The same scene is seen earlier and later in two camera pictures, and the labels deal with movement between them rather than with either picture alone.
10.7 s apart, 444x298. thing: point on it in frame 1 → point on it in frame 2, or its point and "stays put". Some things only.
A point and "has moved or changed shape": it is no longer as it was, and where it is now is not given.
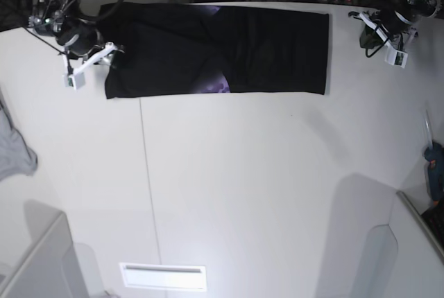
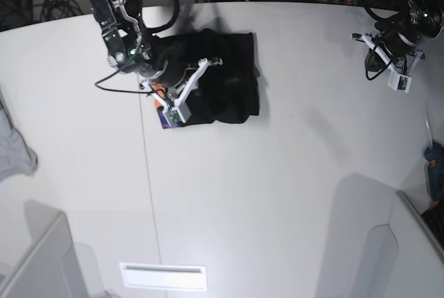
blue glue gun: (433, 154) stays put
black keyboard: (434, 219) stays put
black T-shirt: (178, 49) has moved or changed shape
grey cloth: (16, 159) stays put
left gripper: (84, 45) → (174, 95)
